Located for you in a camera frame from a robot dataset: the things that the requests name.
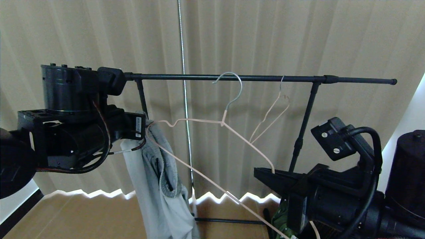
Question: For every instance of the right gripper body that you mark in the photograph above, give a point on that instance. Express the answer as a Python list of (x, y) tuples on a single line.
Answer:
[(332, 212)]

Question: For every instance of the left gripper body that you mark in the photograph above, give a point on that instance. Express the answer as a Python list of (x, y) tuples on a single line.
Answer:
[(83, 142)]

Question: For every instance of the pale grey shorts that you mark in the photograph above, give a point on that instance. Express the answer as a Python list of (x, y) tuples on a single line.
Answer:
[(149, 186)]

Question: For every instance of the pink clothes hanger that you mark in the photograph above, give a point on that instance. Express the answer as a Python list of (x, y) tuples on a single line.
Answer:
[(225, 116), (280, 96)]

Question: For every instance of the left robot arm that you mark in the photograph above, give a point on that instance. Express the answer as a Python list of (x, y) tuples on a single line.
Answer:
[(69, 89)]

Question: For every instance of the black clothes rack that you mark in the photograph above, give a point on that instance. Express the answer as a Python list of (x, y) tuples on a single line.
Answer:
[(265, 78)]

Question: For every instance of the green garment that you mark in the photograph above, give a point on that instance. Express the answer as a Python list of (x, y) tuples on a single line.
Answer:
[(282, 219)]

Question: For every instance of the beige curtain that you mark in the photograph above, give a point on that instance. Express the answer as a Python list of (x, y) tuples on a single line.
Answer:
[(232, 33)]

